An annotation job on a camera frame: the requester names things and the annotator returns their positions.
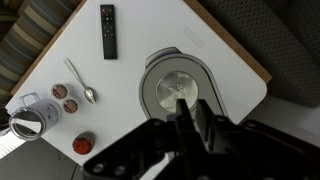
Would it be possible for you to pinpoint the white mug with lid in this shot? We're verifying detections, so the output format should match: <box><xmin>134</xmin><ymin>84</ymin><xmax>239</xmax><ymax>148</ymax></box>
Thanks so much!
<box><xmin>9</xmin><ymin>92</ymin><xmax>62</xmax><ymax>141</ymax></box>

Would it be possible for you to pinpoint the white coffee pod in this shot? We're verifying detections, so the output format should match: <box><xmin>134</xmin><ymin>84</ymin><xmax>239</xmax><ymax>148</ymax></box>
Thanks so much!
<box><xmin>63</xmin><ymin>99</ymin><xmax>79</xmax><ymax>114</ymax></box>
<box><xmin>51</xmin><ymin>83</ymin><xmax>70</xmax><ymax>100</ymax></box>

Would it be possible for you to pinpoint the wooden side table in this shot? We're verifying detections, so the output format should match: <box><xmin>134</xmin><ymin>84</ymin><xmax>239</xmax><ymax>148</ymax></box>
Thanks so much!
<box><xmin>11</xmin><ymin>0</ymin><xmax>271</xmax><ymax>97</ymax></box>

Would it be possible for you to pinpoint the coffee pod with red top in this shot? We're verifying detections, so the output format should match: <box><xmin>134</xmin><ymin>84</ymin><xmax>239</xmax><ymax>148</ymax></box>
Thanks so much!
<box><xmin>72</xmin><ymin>132</ymin><xmax>96</xmax><ymax>155</ymax></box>

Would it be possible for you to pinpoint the white coffee pod near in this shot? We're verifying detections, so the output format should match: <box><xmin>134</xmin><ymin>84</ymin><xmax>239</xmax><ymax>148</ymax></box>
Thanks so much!
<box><xmin>63</xmin><ymin>99</ymin><xmax>79</xmax><ymax>114</ymax></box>

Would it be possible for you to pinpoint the black remote control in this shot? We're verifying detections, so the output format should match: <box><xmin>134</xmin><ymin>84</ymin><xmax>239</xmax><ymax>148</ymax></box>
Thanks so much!
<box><xmin>100</xmin><ymin>4</ymin><xmax>117</xmax><ymax>59</ymax></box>

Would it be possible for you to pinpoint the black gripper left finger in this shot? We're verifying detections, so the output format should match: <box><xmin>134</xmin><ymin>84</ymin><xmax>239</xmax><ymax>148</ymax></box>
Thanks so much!
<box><xmin>175</xmin><ymin>99</ymin><xmax>205</xmax><ymax>167</ymax></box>

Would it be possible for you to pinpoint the silver metal spoon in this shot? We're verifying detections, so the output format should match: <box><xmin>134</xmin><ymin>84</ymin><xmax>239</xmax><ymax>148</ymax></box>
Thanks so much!
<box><xmin>64</xmin><ymin>58</ymin><xmax>96</xmax><ymax>104</ymax></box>

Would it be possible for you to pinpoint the striped brown sofa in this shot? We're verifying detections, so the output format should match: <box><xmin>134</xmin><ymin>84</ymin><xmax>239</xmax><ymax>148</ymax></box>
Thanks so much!
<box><xmin>0</xmin><ymin>0</ymin><xmax>83</xmax><ymax>104</ymax></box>

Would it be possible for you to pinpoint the white coffee pod far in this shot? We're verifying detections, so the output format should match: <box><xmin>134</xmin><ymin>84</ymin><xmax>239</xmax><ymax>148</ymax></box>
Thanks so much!
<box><xmin>51</xmin><ymin>83</ymin><xmax>70</xmax><ymax>100</ymax></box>

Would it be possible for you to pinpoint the dark grey sofa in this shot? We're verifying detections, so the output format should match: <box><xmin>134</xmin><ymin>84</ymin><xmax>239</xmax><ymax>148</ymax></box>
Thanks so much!
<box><xmin>199</xmin><ymin>0</ymin><xmax>320</xmax><ymax>107</ymax></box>

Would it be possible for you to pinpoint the grey coffee machine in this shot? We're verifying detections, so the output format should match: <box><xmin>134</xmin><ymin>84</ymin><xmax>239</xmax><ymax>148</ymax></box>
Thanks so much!
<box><xmin>139</xmin><ymin>47</ymin><xmax>227</xmax><ymax>120</ymax></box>

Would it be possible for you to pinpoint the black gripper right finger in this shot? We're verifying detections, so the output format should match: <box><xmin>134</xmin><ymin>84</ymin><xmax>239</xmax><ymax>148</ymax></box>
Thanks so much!
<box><xmin>195</xmin><ymin>99</ymin><xmax>240</xmax><ymax>160</ymax></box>

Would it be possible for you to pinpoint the white table top board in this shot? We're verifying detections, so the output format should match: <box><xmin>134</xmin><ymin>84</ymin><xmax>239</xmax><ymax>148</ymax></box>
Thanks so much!
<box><xmin>7</xmin><ymin>4</ymin><xmax>266</xmax><ymax>164</ymax></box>

